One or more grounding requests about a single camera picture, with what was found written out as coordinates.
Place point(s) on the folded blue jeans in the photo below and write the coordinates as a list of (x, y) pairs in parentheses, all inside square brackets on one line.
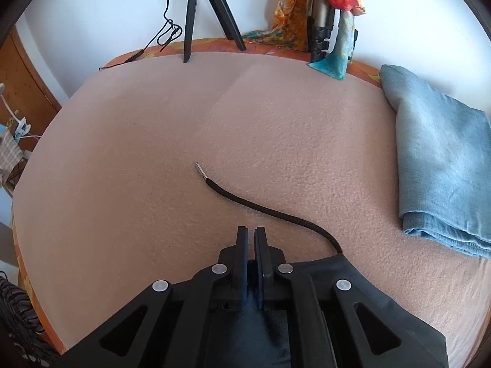
[(443, 151)]

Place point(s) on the wooden furniture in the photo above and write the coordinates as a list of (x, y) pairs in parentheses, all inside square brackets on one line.
[(25, 91)]

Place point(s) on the black pants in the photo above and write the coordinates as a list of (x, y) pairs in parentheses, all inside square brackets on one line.
[(250, 336)]

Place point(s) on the peach blanket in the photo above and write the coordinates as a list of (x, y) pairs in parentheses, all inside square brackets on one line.
[(114, 194)]

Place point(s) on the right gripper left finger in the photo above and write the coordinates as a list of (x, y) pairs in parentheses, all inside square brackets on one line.
[(166, 324)]

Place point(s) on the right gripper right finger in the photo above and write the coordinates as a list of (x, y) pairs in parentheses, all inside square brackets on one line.
[(337, 318)]

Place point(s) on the orange floral scarf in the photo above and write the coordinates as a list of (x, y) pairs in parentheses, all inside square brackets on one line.
[(289, 30)]

